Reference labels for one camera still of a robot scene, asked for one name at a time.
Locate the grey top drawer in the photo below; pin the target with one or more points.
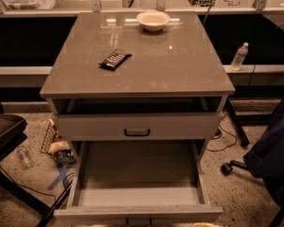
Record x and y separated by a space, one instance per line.
145 126

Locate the grey drawer cabinet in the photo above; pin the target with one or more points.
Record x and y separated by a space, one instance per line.
174 70

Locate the open grey middle drawer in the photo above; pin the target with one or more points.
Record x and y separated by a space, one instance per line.
137 183

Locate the black snack bar wrapper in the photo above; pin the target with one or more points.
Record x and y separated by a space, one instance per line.
114 60

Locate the white bowl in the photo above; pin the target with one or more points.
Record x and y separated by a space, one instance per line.
152 20

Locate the blue tape cross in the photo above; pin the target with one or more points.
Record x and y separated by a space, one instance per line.
63 175

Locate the clear plastic water bottle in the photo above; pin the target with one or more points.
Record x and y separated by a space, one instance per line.
239 57

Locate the plastic bottle on floor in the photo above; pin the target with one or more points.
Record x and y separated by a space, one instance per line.
24 157

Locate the black chair left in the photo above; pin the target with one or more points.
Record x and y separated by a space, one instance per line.
11 136

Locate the office chair with dark cloth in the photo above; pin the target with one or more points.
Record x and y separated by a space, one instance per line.
265 160

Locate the wire basket with snacks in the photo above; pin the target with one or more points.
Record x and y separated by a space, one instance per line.
56 148

